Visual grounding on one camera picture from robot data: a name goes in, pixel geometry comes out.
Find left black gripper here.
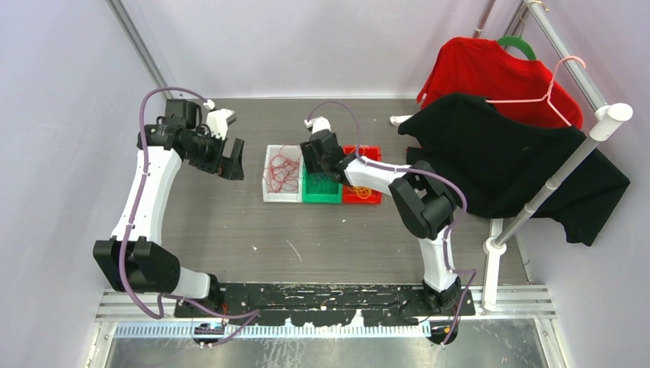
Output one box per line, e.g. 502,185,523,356
185,126,243,180

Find green plastic bin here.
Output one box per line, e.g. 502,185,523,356
302,169,343,205

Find red cable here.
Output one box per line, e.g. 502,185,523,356
266,147,301,195

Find white plastic bin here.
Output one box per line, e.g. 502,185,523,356
261,145,304,203

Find red plastic bin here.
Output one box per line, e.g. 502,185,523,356
342,146,382,205

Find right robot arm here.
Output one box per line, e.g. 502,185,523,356
300,130,461,315

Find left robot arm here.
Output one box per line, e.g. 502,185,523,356
93,99,245,317

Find red shirt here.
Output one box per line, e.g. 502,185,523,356
416,37,584,129

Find black shirt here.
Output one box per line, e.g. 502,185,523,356
398,94,630,246

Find green hanger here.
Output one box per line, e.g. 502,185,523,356
497,35,537,61

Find pink hanger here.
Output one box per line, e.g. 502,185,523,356
486,55,586,127

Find white clothes rack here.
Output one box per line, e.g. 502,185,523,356
389,0,635,312

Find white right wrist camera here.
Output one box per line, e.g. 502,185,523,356
304,117,331,135

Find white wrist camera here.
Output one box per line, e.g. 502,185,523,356
304,117,331,135
203,100,236,140

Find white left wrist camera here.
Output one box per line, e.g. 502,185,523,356
203,100,236,140

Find aluminium frame rail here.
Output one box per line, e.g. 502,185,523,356
106,0,176,87

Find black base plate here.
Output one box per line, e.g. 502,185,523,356
199,283,475,327

